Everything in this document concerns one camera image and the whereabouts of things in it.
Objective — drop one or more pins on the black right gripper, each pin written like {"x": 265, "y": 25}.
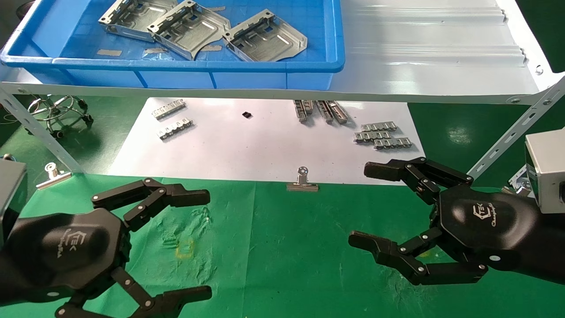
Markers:
{"x": 494, "y": 225}

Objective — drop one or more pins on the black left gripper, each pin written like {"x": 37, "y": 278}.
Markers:
{"x": 66, "y": 251}

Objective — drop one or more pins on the stamped sheet metal bracket part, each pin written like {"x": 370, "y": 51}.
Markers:
{"x": 194, "y": 31}
{"x": 269, "y": 39}
{"x": 126, "y": 17}

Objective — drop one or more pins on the grey notched metal strip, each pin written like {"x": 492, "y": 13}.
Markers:
{"x": 371, "y": 137}
{"x": 378, "y": 127}
{"x": 395, "y": 143}

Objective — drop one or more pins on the green table cloth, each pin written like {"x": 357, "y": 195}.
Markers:
{"x": 287, "y": 247}

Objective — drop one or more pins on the white paper sheet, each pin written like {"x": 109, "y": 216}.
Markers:
{"x": 247, "y": 150}

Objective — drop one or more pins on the white metal shelf board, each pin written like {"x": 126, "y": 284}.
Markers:
{"x": 419, "y": 66}

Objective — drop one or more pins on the chair wheel base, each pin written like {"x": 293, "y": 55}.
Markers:
{"x": 56, "y": 106}

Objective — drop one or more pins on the blue plastic bin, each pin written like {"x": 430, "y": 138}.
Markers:
{"x": 265, "y": 77}

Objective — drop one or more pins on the grey tape strip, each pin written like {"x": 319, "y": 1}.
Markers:
{"x": 216, "y": 9}
{"x": 155, "y": 50}
{"x": 212, "y": 47}
{"x": 109, "y": 52}

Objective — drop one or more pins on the small silver rail part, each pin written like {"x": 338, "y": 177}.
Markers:
{"x": 175, "y": 128}
{"x": 168, "y": 109}

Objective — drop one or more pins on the silver slide rail part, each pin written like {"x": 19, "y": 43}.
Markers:
{"x": 309, "y": 106}
{"x": 325, "y": 112}
{"x": 300, "y": 111}
{"x": 339, "y": 113}

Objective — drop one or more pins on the white perforated shelf post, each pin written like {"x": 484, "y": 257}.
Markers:
{"x": 507, "y": 137}
{"x": 39, "y": 132}

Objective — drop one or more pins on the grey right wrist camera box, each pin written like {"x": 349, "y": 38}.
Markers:
{"x": 547, "y": 172}

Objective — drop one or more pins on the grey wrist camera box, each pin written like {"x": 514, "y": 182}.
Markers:
{"x": 11, "y": 194}
{"x": 547, "y": 172}

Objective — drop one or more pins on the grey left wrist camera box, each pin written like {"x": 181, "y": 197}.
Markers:
{"x": 11, "y": 194}

